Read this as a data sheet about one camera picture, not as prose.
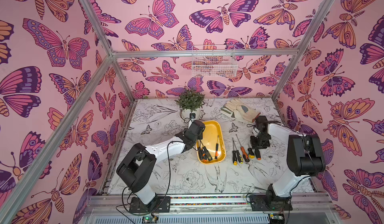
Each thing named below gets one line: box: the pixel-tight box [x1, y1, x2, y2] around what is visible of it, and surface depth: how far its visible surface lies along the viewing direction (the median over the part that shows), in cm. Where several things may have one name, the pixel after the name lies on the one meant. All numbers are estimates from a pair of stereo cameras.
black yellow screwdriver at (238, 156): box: [233, 140, 244, 164], surface depth 90 cm
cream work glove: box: [225, 98, 261, 123], surface depth 115 cm
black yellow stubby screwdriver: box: [247, 147, 255, 159], surface depth 91 cm
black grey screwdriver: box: [200, 140, 213, 162], surface depth 89 cm
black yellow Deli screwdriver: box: [232, 137, 238, 166], surface depth 89 cm
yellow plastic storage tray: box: [196, 120, 227, 163], surface depth 92 cm
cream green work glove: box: [220, 106, 244, 121], surface depth 111 cm
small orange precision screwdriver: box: [214, 135, 219, 160], surface depth 92 cm
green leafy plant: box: [175, 89, 206, 112], surface depth 94 cm
